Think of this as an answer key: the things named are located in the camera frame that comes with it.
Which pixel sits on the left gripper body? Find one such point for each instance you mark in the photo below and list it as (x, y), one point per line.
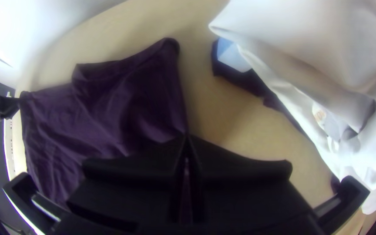
(2, 106)

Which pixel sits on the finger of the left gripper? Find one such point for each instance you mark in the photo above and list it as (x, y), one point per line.
(14, 104)

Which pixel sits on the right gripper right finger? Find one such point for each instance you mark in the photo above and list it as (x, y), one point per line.
(246, 199)

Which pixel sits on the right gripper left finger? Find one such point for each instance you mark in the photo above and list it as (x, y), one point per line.
(132, 196)

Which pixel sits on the black t-shirt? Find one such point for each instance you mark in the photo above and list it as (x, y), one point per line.
(109, 107)

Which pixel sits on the white laundry basket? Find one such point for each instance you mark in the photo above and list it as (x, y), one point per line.
(11, 163)

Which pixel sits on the pile of folded clothes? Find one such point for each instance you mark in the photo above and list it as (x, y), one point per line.
(305, 49)

